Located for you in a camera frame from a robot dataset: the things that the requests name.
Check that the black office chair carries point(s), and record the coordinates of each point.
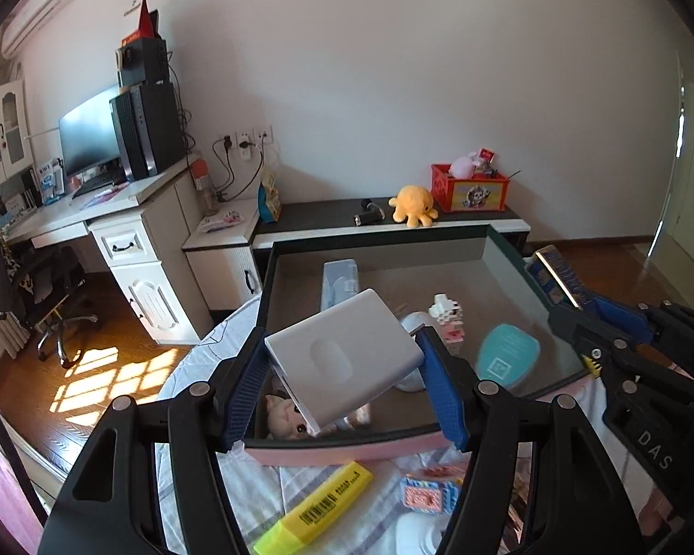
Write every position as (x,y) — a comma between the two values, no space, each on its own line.
(52,277)

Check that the white air conditioner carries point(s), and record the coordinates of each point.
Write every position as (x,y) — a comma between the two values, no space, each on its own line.
(34,11)

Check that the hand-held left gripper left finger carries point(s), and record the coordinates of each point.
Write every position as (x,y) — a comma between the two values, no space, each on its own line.
(240,399)

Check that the white side cabinet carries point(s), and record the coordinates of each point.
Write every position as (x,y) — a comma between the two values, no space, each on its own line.
(225,266)

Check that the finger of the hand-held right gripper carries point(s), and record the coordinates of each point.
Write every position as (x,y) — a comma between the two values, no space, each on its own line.
(624,321)
(578,335)

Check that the pink mouse pad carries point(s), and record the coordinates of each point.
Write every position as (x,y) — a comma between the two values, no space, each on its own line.
(104,197)

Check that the pink box with black rim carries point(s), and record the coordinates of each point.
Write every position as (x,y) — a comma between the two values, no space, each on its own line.
(428,271)

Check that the yellow highlighter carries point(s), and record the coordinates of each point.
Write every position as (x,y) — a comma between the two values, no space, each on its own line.
(318,511)

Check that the pink paper packet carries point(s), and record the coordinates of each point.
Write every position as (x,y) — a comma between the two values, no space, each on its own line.
(222,222)

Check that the small pink doll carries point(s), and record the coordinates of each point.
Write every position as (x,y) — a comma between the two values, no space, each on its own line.
(283,413)

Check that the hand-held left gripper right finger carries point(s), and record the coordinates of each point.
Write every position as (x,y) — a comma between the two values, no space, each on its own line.
(445,393)

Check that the dark blue card box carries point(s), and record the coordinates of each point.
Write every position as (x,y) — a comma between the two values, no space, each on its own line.
(558,277)

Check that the beige curtain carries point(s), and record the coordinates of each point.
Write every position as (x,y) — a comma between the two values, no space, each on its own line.
(14,335)

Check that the blue snack bag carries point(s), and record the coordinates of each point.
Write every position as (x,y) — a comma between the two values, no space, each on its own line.
(269,196)

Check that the small red white box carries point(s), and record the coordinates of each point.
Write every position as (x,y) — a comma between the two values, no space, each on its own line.
(486,154)

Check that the pink blue block toy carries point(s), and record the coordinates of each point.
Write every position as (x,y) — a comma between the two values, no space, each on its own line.
(425,497)

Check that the pink plush toy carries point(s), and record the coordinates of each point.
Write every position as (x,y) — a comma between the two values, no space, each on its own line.
(462,165)

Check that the pink quilted bedspread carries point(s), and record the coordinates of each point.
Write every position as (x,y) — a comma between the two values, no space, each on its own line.
(0,491)

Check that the bottle with orange cap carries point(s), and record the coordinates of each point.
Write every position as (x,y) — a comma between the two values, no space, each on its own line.
(204,185)

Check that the black flashlight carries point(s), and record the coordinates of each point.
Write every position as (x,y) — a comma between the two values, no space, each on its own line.
(369,218)

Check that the yellow plush octopus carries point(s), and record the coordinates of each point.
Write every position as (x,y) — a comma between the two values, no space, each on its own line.
(412,202)

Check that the black keyboard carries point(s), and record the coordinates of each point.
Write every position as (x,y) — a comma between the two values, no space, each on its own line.
(98,184)

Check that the red storage box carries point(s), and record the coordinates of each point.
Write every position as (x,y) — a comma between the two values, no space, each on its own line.
(474,193)

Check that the black computer tower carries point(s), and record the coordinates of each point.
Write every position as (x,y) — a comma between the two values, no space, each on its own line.
(150,127)

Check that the white desk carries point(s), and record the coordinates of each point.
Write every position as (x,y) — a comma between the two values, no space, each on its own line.
(139,243)

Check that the white wall sockets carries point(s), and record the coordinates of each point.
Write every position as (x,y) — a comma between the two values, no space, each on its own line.
(248,139)

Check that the white glass-door cabinet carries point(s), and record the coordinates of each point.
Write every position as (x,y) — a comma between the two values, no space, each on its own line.
(6,133)

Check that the teal oval case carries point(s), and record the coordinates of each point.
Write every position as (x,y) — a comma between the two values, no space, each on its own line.
(506,355)

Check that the blue white box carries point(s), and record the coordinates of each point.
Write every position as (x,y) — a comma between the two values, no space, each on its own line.
(49,182)

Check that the white power bank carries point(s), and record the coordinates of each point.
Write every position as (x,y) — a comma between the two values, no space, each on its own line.
(347,358)

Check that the black computer monitor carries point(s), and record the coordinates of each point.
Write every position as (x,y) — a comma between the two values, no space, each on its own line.
(89,133)

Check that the black speaker box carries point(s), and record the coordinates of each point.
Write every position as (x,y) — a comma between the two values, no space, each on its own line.
(144,63)

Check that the white pink block figure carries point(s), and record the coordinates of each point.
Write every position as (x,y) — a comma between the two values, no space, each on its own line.
(446,318)

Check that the red triangular box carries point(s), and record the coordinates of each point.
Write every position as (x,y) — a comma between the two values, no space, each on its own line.
(141,26)

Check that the clear plastic case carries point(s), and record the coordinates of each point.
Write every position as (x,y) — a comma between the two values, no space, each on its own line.
(340,283)

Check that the low black-top cabinet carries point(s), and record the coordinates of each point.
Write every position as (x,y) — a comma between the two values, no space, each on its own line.
(324,217)

